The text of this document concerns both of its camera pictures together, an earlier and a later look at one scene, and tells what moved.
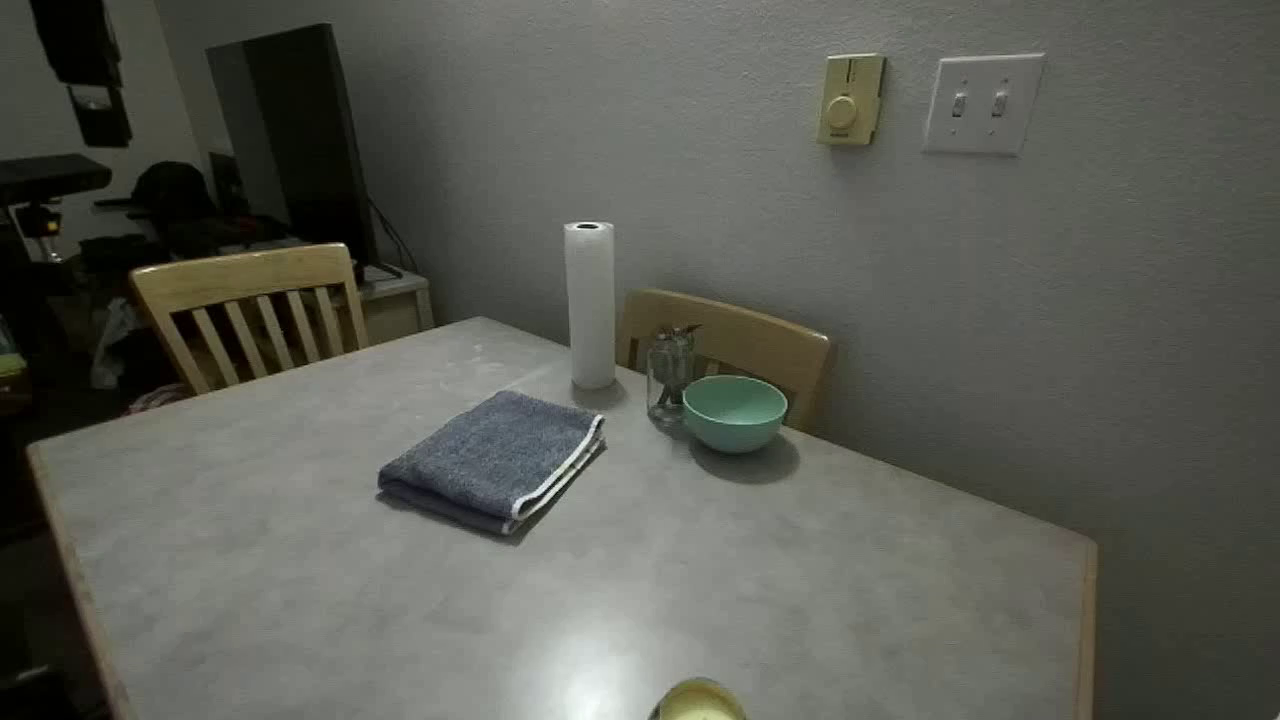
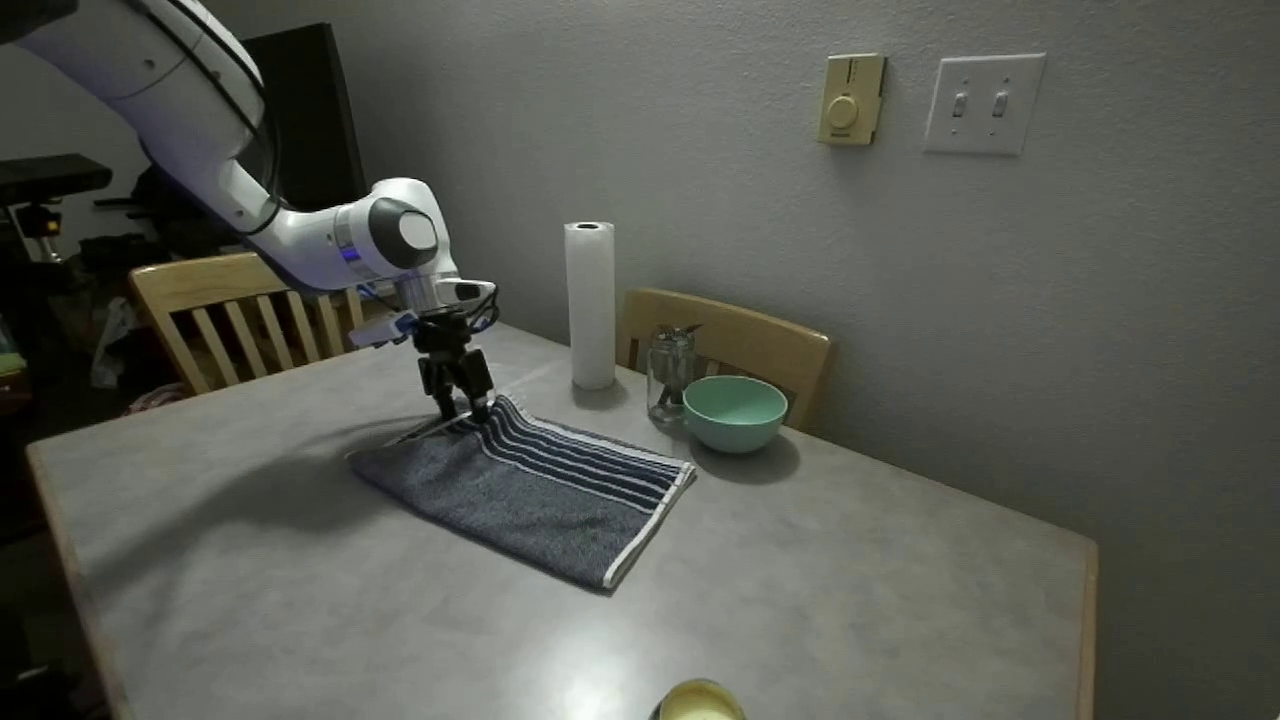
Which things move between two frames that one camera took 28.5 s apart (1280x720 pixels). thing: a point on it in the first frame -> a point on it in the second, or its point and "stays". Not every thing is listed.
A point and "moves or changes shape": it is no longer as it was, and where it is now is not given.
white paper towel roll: x=588 y=277 stays
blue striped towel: x=501 y=466 moves or changes shape
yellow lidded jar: x=696 y=697 stays
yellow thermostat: x=849 y=101 stays
